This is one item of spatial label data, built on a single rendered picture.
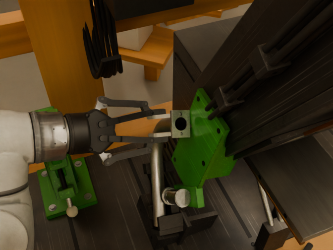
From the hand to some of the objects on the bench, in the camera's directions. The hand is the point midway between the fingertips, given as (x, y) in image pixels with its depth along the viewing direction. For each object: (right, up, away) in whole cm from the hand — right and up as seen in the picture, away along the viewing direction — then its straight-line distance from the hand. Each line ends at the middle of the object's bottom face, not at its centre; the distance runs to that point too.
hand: (166, 125), depth 79 cm
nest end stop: (0, -26, +14) cm, 29 cm away
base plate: (+14, -16, +28) cm, 35 cm away
